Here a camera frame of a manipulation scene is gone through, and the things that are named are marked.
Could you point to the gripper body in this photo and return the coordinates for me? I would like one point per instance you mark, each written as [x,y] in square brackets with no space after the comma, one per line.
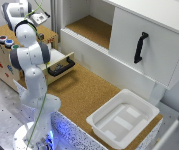
[40,18]

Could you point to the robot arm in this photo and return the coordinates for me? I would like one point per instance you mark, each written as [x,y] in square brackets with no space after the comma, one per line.
[34,80]

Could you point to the green button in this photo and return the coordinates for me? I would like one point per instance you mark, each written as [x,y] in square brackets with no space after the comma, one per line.
[15,47]

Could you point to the blue button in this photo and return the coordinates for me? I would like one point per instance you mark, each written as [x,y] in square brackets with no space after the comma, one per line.
[9,42]

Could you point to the red button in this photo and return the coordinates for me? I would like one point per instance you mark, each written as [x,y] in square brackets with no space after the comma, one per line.
[2,38]

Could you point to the wooden drawer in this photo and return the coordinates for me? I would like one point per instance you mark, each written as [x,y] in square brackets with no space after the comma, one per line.
[60,56]

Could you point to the white cabinet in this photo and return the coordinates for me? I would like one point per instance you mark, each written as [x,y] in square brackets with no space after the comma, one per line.
[89,58]

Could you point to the white sliding door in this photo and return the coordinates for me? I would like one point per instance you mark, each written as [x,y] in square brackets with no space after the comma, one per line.
[162,56]

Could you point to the white plastic box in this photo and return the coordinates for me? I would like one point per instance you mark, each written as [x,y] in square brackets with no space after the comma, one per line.
[122,121]

